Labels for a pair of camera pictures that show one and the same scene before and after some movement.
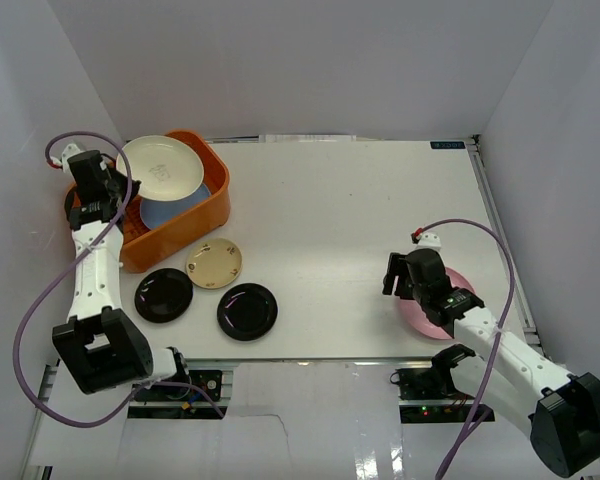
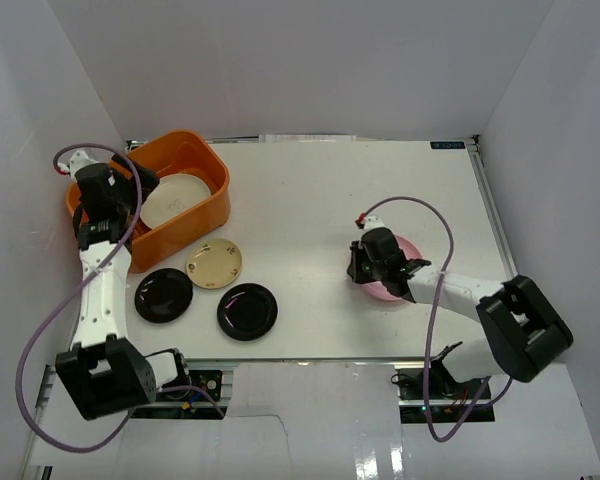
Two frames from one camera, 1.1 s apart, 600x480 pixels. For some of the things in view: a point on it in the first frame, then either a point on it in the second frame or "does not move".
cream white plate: (167, 168) to (173, 194)
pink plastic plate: (415, 314) to (378, 289)
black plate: (247, 312) does not move
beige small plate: (214, 264) does not move
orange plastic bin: (140, 245) does not move
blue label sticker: (447, 144) does not move
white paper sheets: (307, 138) does not move
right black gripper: (396, 267) to (357, 252)
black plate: (162, 295) does not move
